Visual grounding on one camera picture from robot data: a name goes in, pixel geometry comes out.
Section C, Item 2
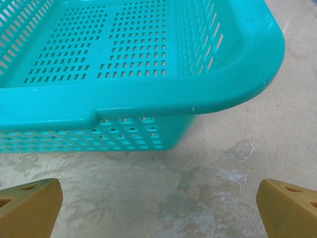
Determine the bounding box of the teal plastic basket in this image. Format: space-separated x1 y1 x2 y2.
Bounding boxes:
0 0 285 153

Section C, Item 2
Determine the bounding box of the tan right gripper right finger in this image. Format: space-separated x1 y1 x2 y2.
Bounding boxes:
256 178 317 238

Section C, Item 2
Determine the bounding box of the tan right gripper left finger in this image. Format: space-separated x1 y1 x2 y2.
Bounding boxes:
0 178 63 238

